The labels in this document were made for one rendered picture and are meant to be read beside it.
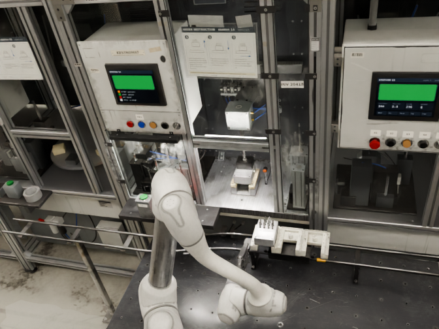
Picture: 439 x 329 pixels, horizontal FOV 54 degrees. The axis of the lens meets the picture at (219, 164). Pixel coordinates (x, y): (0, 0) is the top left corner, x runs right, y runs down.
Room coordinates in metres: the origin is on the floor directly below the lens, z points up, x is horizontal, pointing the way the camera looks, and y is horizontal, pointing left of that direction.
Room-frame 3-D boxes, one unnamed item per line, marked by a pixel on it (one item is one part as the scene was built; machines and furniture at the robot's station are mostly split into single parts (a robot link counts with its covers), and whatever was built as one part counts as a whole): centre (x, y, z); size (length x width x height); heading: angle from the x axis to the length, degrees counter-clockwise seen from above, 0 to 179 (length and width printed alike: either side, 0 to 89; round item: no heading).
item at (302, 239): (1.38, -0.28, 0.84); 0.36 x 0.14 x 0.10; 69
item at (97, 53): (1.87, 0.29, 1.60); 0.42 x 0.29 x 0.46; 69
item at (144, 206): (1.70, 0.41, 0.97); 0.08 x 0.08 x 0.12; 69
